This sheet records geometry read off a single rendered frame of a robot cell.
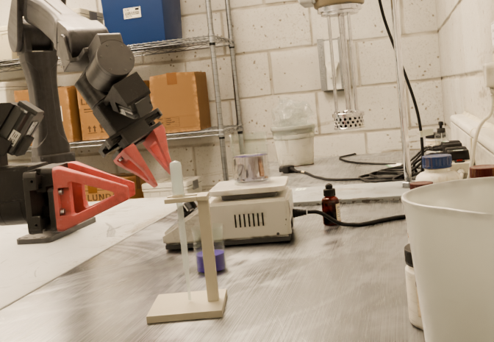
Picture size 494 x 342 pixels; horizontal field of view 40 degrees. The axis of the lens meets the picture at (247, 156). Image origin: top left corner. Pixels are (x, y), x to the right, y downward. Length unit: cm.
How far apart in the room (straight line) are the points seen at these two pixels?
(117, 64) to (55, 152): 36
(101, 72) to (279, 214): 34
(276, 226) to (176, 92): 226
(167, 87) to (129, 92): 227
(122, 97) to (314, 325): 47
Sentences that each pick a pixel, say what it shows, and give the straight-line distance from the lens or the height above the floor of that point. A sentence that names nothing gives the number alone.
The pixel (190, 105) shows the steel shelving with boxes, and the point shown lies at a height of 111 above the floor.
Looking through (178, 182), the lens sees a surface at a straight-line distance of 74.
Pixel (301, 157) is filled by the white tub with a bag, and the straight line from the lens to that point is 210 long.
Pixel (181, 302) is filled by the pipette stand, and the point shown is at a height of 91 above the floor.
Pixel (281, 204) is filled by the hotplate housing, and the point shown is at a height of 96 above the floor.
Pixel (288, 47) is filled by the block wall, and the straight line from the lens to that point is 350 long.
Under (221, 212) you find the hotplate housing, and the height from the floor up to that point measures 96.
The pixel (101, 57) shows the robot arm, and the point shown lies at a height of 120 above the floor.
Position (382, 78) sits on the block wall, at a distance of 345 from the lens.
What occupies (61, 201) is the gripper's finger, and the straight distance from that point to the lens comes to 74.
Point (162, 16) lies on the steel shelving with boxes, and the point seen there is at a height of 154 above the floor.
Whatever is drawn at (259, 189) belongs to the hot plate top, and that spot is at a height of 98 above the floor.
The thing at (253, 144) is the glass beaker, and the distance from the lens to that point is 107.
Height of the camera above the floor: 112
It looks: 5 degrees down
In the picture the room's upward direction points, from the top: 6 degrees counter-clockwise
